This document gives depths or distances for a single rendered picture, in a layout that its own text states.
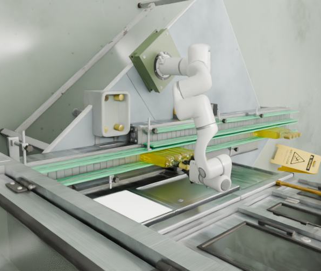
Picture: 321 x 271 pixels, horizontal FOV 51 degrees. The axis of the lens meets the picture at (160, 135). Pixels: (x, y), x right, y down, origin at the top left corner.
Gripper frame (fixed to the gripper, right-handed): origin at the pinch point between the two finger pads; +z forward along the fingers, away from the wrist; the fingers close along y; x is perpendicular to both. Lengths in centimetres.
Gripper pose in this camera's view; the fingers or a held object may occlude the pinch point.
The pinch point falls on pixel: (186, 166)
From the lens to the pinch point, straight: 161.7
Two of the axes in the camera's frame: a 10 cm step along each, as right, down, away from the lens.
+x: -8.7, 0.8, -4.8
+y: 0.2, -9.8, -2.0
